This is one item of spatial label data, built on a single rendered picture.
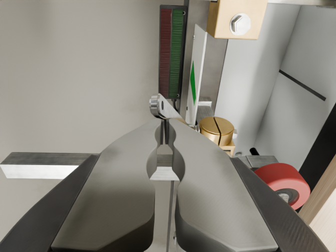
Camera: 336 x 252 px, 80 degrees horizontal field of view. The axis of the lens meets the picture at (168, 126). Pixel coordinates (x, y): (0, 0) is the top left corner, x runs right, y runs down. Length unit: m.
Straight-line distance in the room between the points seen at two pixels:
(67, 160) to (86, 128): 1.04
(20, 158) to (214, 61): 0.37
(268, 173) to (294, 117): 0.20
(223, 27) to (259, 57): 0.29
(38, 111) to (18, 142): 0.31
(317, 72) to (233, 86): 0.17
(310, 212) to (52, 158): 0.43
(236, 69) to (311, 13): 0.16
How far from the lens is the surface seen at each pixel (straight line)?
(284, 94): 0.54
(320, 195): 0.41
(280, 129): 0.54
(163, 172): 0.33
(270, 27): 0.52
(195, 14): 0.39
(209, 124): 0.29
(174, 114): 0.16
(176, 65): 0.40
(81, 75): 1.23
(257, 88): 0.56
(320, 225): 0.45
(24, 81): 1.39
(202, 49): 0.30
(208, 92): 0.43
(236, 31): 0.24
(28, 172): 0.39
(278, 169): 0.33
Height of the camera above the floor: 1.09
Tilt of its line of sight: 57 degrees down
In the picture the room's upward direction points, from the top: 178 degrees clockwise
